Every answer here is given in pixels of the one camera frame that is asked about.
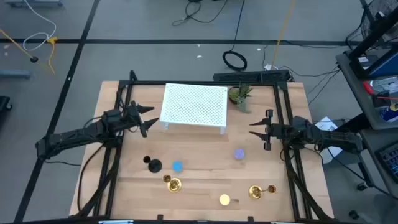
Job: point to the black power strip box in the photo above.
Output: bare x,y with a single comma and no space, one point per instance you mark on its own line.
248,76

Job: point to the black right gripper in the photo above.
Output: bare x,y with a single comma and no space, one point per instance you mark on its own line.
278,132

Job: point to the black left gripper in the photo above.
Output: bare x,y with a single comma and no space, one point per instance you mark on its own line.
132,116

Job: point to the white perforated metal shelf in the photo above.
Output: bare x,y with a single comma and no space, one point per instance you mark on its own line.
194,104

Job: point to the black floor fan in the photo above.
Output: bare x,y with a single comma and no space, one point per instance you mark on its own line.
382,12

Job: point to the black candlestick holder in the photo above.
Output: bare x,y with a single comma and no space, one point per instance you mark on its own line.
155,165

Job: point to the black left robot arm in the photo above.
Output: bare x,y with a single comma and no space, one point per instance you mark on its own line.
71,133

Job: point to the potted green succulent plant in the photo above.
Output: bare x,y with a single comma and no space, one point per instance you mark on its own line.
237,95

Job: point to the gold candlestick holder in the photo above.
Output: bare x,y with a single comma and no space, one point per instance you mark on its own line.
174,185
255,192

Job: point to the white paper sheet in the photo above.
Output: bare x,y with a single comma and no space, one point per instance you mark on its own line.
326,124

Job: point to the blue candle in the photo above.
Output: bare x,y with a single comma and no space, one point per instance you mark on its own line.
177,166

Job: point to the grey equipment cart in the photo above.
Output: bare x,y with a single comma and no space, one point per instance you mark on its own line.
357,93

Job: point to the yellow candle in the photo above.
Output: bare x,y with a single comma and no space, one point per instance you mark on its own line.
224,199

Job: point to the purple candle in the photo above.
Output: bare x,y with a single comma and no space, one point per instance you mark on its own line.
239,154

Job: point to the black keyboard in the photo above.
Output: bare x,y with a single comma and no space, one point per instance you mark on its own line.
390,161

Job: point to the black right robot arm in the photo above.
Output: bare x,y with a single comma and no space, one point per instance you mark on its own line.
329,137

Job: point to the black aluminium table frame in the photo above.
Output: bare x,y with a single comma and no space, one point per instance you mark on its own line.
149,82

